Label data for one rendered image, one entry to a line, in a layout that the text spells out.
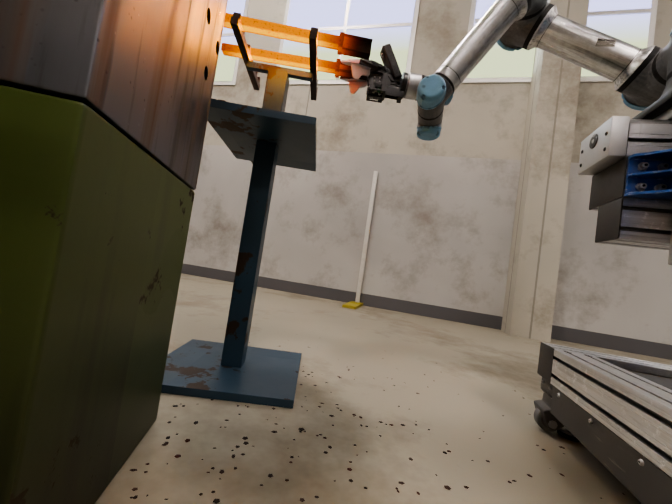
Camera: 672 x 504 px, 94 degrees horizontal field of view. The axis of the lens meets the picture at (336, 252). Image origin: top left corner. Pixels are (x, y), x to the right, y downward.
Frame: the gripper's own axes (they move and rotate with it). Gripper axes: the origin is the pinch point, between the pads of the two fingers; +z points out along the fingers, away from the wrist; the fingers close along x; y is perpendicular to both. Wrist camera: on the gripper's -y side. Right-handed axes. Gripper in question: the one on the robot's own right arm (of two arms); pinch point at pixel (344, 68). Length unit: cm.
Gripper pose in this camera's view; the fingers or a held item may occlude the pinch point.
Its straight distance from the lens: 115.3
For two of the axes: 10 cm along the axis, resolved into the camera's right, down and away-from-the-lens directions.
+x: -0.4, 0.4, 10.0
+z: -9.9, -1.5, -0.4
